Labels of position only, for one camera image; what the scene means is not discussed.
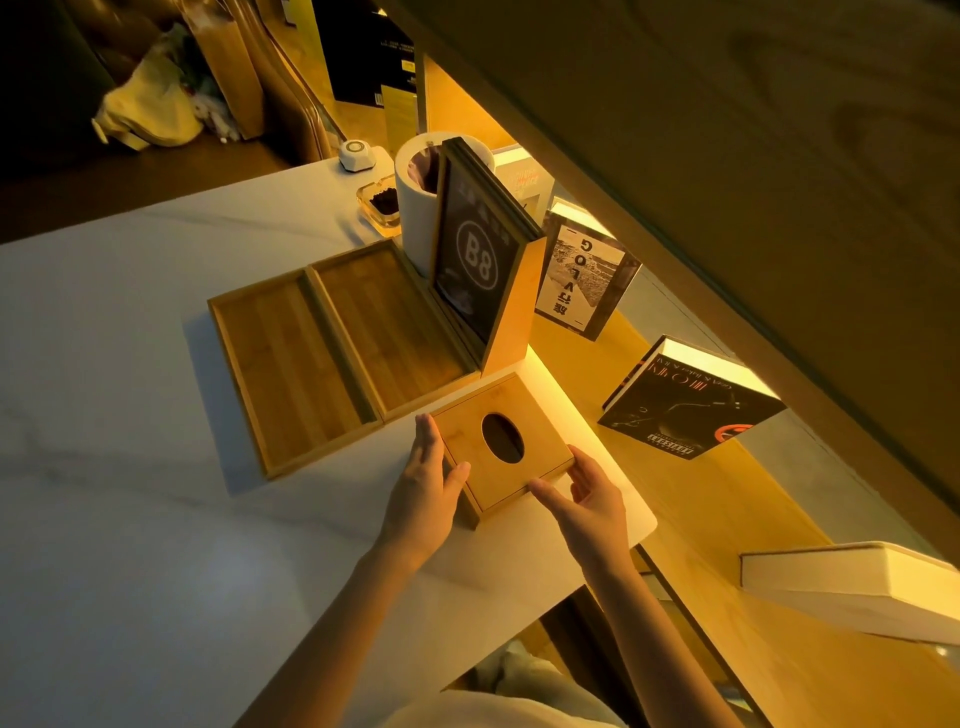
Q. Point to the black box with yellow label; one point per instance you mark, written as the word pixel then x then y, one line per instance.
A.
pixel 371 60

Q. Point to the glass ashtray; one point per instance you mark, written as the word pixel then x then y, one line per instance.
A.
pixel 379 206

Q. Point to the black sign in wooden stand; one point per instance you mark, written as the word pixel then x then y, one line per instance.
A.
pixel 487 262

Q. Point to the brown paper bag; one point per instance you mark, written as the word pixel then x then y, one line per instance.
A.
pixel 225 67

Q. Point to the white cylindrical bin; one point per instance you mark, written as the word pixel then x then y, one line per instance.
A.
pixel 416 199

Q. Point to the wooden two-compartment tray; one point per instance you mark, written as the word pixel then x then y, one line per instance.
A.
pixel 337 352

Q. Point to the yellow cloth bundle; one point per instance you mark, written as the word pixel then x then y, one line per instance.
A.
pixel 150 105

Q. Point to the person's left hand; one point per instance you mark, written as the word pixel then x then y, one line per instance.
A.
pixel 420 502

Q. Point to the white book with red print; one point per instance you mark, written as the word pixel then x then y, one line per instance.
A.
pixel 529 180

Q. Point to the white closed book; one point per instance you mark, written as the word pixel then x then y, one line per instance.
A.
pixel 855 589

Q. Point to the person's light trousers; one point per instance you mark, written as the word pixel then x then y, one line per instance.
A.
pixel 517 694

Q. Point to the black and white photo book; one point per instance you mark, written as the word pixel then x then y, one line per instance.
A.
pixel 585 277

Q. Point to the person's right thumb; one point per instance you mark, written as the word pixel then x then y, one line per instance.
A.
pixel 551 498

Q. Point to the person's right hand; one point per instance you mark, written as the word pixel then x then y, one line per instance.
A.
pixel 592 517

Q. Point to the wooden tissue box with oval hole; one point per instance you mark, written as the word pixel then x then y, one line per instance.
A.
pixel 502 450

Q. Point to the person's left forearm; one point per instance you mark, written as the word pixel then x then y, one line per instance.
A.
pixel 330 637

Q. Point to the person's right forearm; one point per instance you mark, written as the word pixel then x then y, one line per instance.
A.
pixel 660 645

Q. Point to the person's left thumb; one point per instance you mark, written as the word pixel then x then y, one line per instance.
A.
pixel 457 477

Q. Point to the wooden shelf unit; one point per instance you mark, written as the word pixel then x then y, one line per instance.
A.
pixel 750 225

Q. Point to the black book with red mark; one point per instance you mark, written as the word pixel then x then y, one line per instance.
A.
pixel 686 409

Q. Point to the small white round device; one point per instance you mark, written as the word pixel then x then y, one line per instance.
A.
pixel 357 155

